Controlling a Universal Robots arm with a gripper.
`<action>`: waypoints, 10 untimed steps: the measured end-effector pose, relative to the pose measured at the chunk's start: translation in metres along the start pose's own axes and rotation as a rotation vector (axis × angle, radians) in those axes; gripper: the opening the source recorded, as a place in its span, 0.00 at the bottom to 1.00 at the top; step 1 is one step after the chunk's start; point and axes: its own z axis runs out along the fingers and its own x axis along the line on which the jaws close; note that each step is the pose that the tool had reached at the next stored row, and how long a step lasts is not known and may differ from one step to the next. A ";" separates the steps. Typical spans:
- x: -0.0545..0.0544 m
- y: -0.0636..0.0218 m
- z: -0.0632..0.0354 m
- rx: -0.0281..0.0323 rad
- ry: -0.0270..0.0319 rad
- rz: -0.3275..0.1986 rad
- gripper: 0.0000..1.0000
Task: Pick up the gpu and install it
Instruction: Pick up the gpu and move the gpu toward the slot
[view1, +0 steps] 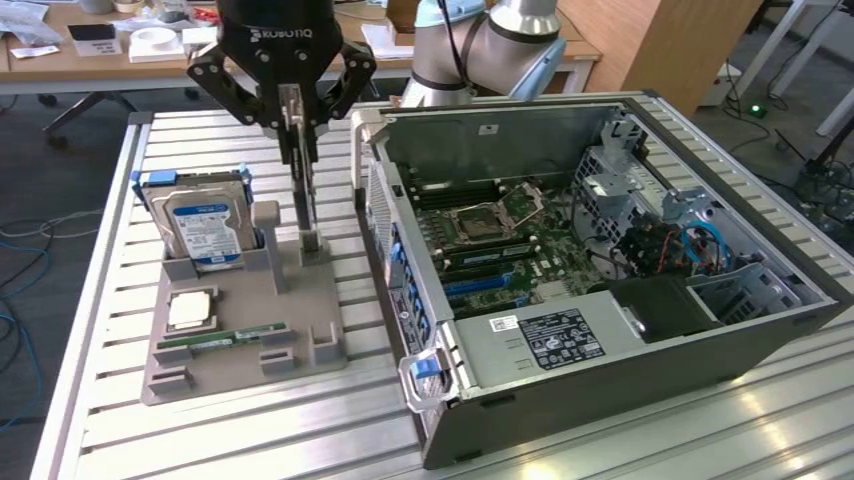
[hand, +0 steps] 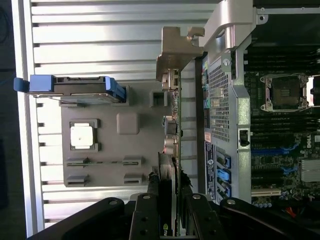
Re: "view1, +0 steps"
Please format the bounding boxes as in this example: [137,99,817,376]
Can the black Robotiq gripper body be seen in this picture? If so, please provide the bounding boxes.
[216,0,345,127]

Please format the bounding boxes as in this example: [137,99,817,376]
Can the black graphics card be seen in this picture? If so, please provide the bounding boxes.
[277,84,325,237]

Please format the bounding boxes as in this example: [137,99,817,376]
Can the white labelled box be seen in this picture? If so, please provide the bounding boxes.
[180,27,221,59]

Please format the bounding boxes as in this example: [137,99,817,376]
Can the stack of white papers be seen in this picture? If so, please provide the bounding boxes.
[358,22,419,61]

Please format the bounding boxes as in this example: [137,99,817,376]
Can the flat white box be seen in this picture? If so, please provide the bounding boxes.
[125,42,188,65]

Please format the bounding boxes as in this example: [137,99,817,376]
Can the white tape roll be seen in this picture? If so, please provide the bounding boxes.
[129,27,176,51]

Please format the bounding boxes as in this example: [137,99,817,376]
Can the long wooden desk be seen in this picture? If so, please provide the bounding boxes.
[0,0,601,96]

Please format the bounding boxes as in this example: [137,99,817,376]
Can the black topped white box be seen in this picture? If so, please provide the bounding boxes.
[66,23,122,58]

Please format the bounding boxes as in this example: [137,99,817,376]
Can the black chair base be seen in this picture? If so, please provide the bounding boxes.
[38,88,201,149]

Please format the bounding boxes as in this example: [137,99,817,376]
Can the red and white card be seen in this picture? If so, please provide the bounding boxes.
[9,44,61,60]

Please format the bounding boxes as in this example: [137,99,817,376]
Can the hard disk in blue caddy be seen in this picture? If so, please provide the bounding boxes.
[126,167,265,274]

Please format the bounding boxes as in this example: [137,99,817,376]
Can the clear plastic bags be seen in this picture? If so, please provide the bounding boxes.
[0,2,65,46]

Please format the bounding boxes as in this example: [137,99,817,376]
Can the CPU socket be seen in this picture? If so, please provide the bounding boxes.
[452,204,515,246]

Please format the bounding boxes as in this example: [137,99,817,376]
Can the perforated metal drive cage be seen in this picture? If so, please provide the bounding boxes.
[569,144,675,251]

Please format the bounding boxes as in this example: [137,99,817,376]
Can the green motherboard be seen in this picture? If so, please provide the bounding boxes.
[403,167,612,321]

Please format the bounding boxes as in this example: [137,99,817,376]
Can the silver CPU chip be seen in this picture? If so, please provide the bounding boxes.
[165,293,218,332]

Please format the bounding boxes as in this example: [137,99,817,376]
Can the wooden cabinet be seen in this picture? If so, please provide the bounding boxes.
[552,0,765,116]

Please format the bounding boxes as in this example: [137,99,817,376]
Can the green RAM stick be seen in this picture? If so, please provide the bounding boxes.
[156,322,292,350]

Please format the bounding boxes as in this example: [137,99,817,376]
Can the grey power supply unit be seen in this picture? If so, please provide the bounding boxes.
[436,292,652,401]

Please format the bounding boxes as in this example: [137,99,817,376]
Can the grey parts rack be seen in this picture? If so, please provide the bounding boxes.
[137,199,352,407]

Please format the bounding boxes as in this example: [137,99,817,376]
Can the open dark grey PC case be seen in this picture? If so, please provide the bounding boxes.
[349,97,840,471]

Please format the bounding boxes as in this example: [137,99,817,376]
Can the metal disk bay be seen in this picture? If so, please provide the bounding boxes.
[685,262,805,326]

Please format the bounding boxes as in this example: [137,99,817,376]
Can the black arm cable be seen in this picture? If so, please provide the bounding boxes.
[432,0,479,96]

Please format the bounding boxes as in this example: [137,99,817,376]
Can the white floor cable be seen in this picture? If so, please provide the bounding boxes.
[0,209,105,240]

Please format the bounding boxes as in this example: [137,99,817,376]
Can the red wire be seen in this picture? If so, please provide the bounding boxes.
[656,234,688,274]

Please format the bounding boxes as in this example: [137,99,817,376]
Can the blue floor cable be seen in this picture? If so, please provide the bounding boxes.
[0,239,52,431]

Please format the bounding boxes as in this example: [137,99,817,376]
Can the blue wire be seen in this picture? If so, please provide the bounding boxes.
[683,219,735,274]

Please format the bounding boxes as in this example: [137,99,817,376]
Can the white table frame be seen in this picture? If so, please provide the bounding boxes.
[723,0,854,136]

